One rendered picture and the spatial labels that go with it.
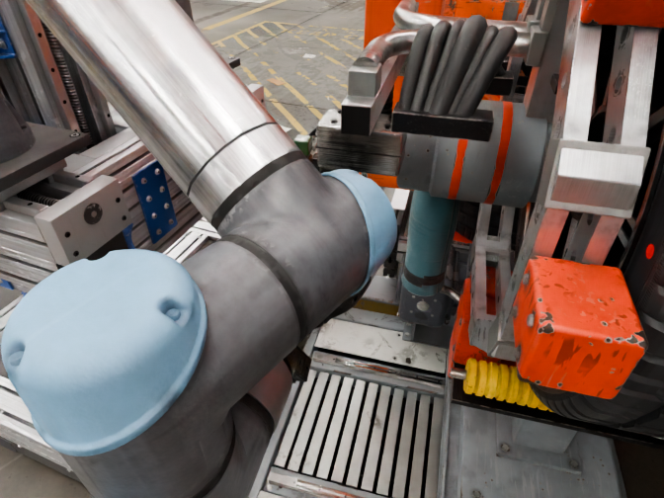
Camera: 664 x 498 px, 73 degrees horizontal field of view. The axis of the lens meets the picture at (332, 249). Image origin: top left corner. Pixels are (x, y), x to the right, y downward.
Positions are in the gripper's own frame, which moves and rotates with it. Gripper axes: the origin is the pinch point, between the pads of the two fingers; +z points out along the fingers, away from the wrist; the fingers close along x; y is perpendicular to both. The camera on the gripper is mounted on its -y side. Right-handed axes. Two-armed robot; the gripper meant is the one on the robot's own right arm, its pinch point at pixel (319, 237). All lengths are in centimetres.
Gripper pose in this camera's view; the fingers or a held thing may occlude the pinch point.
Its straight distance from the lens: 51.0
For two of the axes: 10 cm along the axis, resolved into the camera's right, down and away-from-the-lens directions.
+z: 2.5, -5.9, 7.7
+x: -9.7, -1.3, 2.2
